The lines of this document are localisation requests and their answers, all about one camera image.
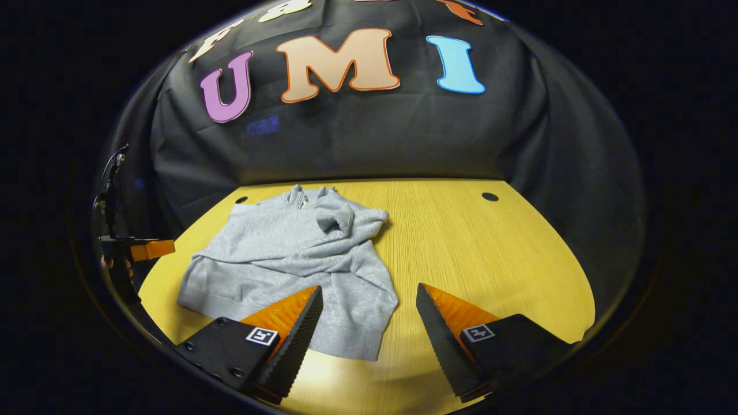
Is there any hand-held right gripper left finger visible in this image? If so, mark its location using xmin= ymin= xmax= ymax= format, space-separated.
xmin=176 ymin=285 xmax=325 ymax=405

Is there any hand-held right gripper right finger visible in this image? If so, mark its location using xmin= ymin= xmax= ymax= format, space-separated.
xmin=416 ymin=282 xmax=577 ymax=403

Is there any black backdrop cloth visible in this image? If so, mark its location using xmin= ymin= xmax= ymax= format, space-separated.
xmin=95 ymin=0 xmax=646 ymax=300

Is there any grey zip-neck sweatshirt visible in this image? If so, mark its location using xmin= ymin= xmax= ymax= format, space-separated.
xmin=177 ymin=184 xmax=400 ymax=362

